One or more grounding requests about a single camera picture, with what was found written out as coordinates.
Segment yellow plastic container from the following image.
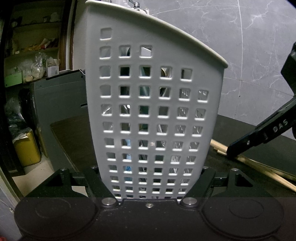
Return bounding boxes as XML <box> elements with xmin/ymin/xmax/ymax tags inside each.
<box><xmin>13</xmin><ymin>130</ymin><xmax>42</xmax><ymax>167</ymax></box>

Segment metal wall faucet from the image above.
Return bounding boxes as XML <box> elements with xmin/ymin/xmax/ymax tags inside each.
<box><xmin>128</xmin><ymin>0</ymin><xmax>148</xmax><ymax>12</ymax></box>

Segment green box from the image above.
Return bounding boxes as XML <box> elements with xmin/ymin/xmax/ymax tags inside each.
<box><xmin>5</xmin><ymin>72</ymin><xmax>23</xmax><ymax>87</ymax></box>

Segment wooden shelf unit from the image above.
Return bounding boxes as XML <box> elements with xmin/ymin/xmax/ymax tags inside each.
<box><xmin>5</xmin><ymin>0</ymin><xmax>77</xmax><ymax>86</ymax></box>

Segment clear bags of food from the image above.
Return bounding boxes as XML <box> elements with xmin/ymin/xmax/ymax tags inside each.
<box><xmin>23</xmin><ymin>52</ymin><xmax>47</xmax><ymax>82</ymax></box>

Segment small white box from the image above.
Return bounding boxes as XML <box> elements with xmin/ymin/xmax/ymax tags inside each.
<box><xmin>46</xmin><ymin>65</ymin><xmax>59</xmax><ymax>78</ymax></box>

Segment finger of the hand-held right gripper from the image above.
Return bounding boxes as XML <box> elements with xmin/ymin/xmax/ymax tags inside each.
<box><xmin>226</xmin><ymin>96</ymin><xmax>296</xmax><ymax>157</ymax></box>

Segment dark plastic bag pile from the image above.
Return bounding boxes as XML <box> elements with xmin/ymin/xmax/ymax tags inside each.
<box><xmin>5</xmin><ymin>97</ymin><xmax>31</xmax><ymax>142</ymax></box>

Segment grey cabinet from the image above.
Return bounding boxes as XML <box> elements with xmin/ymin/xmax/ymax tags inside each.
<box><xmin>29</xmin><ymin>70</ymin><xmax>93</xmax><ymax>173</ymax></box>

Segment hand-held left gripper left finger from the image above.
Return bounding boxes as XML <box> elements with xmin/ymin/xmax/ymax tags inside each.
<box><xmin>28</xmin><ymin>165</ymin><xmax>119</xmax><ymax>208</ymax></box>

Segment beige door frame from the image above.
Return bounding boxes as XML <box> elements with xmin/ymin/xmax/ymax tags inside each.
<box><xmin>59</xmin><ymin>0</ymin><xmax>88</xmax><ymax>72</ymax></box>

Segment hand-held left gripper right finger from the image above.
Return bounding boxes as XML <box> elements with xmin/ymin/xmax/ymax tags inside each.
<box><xmin>180</xmin><ymin>167</ymin><xmax>275</xmax><ymax>208</ymax></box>

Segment pile of snack packets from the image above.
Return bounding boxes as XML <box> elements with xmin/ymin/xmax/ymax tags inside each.
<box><xmin>22</xmin><ymin>38</ymin><xmax>58</xmax><ymax>52</ymax></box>

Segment white perforated utensil basket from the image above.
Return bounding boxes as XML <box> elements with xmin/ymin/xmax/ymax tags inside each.
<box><xmin>84</xmin><ymin>0</ymin><xmax>228</xmax><ymax>202</ymax></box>

